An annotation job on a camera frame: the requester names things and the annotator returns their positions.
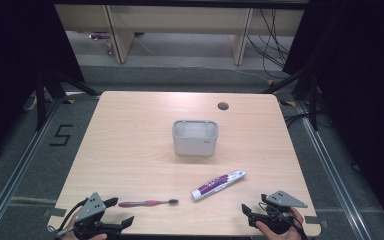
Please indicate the pink object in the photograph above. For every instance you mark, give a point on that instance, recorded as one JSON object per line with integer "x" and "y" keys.
{"x": 99, "y": 35}

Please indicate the pink toothbrush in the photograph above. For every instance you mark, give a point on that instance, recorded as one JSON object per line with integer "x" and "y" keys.
{"x": 146, "y": 203}

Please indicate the white and purple toothpaste tube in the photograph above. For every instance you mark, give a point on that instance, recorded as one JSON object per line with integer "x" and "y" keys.
{"x": 217, "y": 184}

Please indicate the aluminium floor rail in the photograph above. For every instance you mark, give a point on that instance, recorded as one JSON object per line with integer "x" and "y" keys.
{"x": 333, "y": 173}
{"x": 16, "y": 173}

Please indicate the dark curtain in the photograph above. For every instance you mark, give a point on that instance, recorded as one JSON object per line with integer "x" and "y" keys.
{"x": 13, "y": 66}
{"x": 363, "y": 83}

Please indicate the grey tape piece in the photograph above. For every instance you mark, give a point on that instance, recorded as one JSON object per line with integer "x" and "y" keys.
{"x": 315, "y": 220}
{"x": 55, "y": 212}

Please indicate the person's left hand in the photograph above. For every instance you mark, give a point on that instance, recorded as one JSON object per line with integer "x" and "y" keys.
{"x": 67, "y": 237}

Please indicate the person's right hand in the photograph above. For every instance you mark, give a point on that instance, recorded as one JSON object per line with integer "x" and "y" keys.
{"x": 266, "y": 233}

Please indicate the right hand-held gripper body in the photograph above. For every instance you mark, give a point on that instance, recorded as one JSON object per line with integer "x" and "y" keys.
{"x": 285, "y": 200}

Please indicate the black metal stand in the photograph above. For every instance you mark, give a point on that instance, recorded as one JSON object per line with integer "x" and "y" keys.
{"x": 40, "y": 100}
{"x": 313, "y": 100}

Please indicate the grey plastic toothbrush holder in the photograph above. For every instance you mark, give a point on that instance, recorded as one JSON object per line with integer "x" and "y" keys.
{"x": 195, "y": 143}

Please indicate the small bottle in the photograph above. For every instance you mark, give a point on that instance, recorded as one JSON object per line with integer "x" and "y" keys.
{"x": 109, "y": 48}

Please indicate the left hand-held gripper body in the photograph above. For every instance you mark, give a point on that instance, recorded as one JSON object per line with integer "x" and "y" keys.
{"x": 91, "y": 208}

